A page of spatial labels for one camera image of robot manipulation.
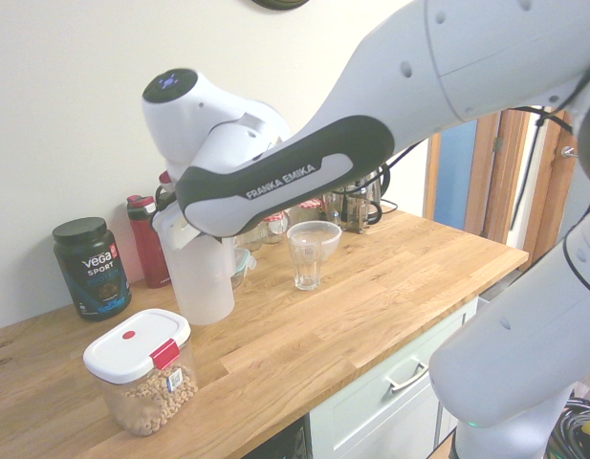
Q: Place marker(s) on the clear plastic bowl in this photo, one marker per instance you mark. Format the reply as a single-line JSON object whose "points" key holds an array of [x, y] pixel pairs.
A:
{"points": [[330, 239]]}

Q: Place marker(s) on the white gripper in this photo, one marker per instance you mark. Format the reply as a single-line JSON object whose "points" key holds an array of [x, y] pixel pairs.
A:
{"points": [[172, 229]]}

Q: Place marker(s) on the black wall clock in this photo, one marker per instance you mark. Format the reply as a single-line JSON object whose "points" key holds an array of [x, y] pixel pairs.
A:
{"points": [[280, 4]]}

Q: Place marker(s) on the dark red water bottle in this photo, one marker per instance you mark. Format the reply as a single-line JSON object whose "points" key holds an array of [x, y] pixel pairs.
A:
{"points": [[148, 253]]}

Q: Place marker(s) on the cereal container with white lid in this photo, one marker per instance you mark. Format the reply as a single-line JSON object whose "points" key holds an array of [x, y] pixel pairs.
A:
{"points": [[132, 344]]}

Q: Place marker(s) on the clear glass mug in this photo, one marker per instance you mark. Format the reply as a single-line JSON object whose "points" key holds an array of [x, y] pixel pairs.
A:
{"points": [[333, 205]]}

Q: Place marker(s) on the black Vega protein tub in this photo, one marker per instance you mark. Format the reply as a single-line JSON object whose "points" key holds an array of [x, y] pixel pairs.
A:
{"points": [[96, 277]]}

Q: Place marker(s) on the pale green cabinet drawer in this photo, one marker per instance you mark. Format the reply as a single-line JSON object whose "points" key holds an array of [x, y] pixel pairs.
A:
{"points": [[352, 416]]}

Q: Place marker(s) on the glass container with teal lid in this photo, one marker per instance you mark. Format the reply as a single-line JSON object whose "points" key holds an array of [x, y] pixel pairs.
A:
{"points": [[244, 263]]}

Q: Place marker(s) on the translucent pitcher with blue lid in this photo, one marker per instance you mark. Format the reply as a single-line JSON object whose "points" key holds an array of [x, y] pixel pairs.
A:
{"points": [[203, 296]]}

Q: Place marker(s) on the wooden door frame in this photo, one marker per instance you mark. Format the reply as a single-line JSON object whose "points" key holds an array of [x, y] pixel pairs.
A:
{"points": [[500, 181]]}

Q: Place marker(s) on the black dishwasher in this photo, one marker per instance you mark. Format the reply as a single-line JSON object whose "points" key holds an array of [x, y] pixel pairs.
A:
{"points": [[285, 444]]}

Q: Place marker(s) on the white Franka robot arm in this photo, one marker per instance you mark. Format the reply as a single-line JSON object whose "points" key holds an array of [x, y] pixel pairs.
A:
{"points": [[466, 57]]}

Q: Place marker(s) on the glass French press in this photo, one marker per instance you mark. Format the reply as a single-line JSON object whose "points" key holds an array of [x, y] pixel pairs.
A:
{"points": [[359, 210]]}

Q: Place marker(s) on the clear drinking glass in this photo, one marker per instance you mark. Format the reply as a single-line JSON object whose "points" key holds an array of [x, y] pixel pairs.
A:
{"points": [[306, 272]]}

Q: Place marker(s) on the blue door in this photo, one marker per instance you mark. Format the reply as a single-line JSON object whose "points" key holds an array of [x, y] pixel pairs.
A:
{"points": [[457, 177]]}

